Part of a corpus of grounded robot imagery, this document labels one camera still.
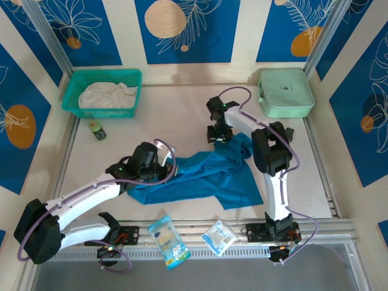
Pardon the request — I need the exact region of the blue t-shirt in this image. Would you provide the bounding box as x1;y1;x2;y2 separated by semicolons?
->
126;132;264;210

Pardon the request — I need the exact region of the small green lidded bottle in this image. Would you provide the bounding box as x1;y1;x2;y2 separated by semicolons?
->
87;120;107;141

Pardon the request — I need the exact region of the blue yellow snack packet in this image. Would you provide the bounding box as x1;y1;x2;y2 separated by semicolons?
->
147;214;192;272

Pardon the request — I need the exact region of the mint green zip case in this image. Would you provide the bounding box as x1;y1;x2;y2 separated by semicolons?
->
257;68;315;119

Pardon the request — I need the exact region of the white crumpled t-shirt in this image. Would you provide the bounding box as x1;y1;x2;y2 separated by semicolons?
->
78;81;139;110

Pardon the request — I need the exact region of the white plastic packet blue print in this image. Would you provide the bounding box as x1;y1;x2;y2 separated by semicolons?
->
201;218;238;258

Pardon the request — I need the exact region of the blue poster with beige circle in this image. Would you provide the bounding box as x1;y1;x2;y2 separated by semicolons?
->
135;0;242;65

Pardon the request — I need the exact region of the teal plastic basket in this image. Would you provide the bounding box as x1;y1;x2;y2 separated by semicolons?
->
61;69;143;119

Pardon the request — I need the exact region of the blue poster with orange circle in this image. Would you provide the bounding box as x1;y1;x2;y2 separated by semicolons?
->
255;0;337;64

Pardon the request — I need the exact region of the blue poster with flower drawing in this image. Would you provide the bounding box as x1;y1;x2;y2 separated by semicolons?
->
39;0;124;67

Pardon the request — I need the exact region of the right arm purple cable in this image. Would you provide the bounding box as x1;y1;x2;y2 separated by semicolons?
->
215;86;319;266

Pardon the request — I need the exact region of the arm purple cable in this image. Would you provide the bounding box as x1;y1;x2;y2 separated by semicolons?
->
17;138;178;272
215;86;319;266

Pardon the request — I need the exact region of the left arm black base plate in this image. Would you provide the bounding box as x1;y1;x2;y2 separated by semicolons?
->
81;226;140;246

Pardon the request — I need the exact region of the wide aluminium profile rail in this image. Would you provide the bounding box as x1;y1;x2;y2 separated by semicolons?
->
25;217;355;252

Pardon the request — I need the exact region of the aluminium table edge rail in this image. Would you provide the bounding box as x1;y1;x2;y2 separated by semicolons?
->
304;116;342;219
42;116;81;227

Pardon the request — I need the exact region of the black cable connector block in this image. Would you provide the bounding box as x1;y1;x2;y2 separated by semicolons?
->
268;244;293;264
96;244;124;267

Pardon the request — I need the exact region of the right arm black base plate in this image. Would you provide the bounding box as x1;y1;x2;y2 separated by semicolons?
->
244;222;301;243

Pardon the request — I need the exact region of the blue wall poster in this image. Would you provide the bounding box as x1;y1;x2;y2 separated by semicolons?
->
0;42;53;195
315;0;374;82
329;28;388;189
0;0;64;89

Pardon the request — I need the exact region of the slotted grey cable duct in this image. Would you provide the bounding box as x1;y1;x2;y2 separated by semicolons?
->
36;246;354;264

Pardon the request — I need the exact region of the aluminium frame post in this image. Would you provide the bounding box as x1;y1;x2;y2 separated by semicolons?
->
304;0;354;78
21;0;76;78

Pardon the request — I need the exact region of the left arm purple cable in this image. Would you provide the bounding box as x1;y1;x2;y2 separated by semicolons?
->
17;138;178;272

